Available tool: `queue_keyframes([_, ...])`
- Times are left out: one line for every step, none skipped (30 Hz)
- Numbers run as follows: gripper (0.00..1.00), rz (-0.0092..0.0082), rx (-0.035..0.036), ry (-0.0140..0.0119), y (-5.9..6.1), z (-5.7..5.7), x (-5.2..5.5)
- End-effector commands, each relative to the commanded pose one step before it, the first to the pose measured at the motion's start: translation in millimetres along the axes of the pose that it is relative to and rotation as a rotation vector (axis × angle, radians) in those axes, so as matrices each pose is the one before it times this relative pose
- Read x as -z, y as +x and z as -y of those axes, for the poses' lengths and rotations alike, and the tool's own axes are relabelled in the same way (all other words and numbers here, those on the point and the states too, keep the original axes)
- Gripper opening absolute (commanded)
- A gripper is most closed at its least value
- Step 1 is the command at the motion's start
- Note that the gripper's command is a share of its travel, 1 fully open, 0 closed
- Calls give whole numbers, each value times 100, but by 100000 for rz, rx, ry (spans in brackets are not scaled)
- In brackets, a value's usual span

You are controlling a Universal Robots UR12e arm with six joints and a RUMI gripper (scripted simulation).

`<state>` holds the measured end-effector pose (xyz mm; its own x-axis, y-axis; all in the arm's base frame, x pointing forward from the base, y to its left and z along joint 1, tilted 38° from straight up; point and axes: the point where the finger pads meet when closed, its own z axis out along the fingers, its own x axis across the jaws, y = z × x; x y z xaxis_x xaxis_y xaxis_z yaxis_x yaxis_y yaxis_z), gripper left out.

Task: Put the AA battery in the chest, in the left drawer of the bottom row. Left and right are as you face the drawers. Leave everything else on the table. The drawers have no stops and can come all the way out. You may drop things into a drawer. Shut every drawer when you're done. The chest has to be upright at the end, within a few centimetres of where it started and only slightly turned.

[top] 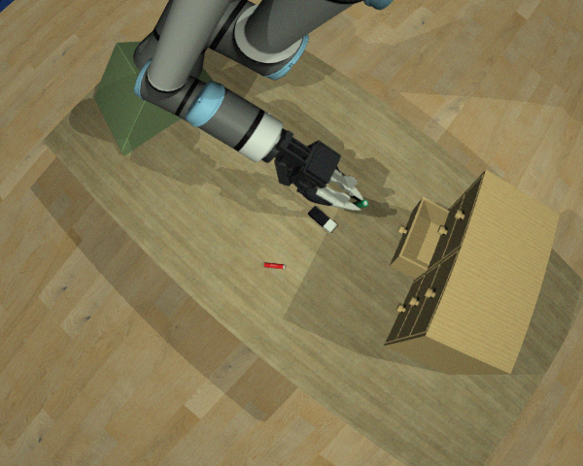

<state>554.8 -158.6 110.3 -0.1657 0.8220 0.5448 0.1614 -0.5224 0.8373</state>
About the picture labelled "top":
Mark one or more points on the brown wooden drawer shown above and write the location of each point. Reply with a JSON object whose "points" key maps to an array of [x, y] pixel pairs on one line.
{"points": [[434, 294], [403, 312], [445, 234], [463, 215], [421, 241], [417, 305]]}

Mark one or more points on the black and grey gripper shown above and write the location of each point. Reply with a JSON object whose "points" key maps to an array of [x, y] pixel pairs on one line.
{"points": [[320, 164]]}

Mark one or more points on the light wooden chest of drawers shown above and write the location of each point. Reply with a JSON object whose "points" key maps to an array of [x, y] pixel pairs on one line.
{"points": [[486, 307]]}

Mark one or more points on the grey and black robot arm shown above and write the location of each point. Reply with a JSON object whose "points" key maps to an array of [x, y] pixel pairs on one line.
{"points": [[260, 41]]}

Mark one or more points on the red battery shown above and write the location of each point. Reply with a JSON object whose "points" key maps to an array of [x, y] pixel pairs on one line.
{"points": [[274, 265]]}

